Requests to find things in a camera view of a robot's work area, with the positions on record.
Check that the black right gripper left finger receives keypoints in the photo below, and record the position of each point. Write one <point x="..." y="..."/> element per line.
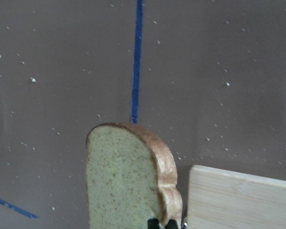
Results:
<point x="153" y="224"/>

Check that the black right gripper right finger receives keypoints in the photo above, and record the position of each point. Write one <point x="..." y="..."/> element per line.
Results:
<point x="172" y="224"/>

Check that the plain bread slice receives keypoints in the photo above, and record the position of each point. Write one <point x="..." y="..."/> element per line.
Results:
<point x="131" y="178"/>

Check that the wooden cutting board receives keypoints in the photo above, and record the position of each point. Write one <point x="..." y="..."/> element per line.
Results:
<point x="222" y="199"/>

